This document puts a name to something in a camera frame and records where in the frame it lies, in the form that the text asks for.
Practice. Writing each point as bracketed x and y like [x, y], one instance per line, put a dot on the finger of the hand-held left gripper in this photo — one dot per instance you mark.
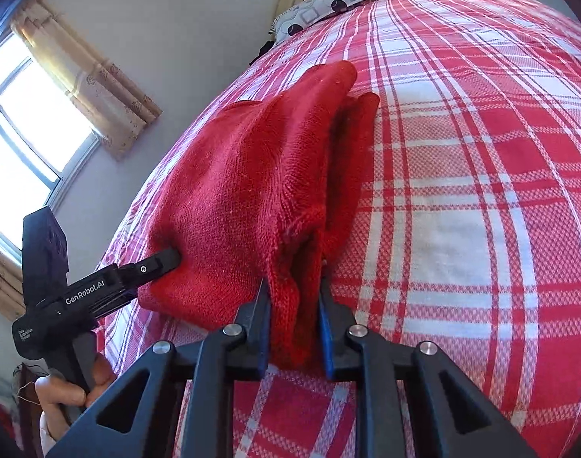
[159, 263]

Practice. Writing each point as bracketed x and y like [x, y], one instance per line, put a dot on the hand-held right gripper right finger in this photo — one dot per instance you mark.
[326, 329]

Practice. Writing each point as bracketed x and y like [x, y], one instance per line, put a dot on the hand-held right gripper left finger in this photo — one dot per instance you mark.
[261, 317]

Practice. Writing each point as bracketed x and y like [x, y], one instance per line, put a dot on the red knitted sweater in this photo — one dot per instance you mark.
[252, 191]

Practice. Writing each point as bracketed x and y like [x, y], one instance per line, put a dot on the person's left hand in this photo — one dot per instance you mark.
[64, 400]

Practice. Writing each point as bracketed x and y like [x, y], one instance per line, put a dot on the side window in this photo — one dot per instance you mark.
[28, 129]

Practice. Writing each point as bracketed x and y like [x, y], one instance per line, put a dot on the red white plaid bed sheet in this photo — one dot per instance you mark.
[462, 176]

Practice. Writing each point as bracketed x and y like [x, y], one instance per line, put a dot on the dark object beside bed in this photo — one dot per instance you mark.
[261, 52]

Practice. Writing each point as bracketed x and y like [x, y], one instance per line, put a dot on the grey circle-patterned pillow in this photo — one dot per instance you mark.
[314, 12]

